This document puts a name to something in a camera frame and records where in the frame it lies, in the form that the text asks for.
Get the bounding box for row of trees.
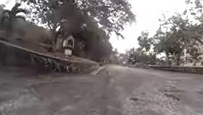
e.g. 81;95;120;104
120;0;203;70

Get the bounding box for small white shrine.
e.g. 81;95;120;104
61;33;77;58

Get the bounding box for dark stone retaining wall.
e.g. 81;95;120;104
0;37;102;76

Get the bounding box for low stone wall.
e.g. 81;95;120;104
147;63;203;75

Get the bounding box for large dark tree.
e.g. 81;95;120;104
10;0;139;64

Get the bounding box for grey asphalt road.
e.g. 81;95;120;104
0;57;203;115

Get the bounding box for grassy slope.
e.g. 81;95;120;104
0;16;92;63

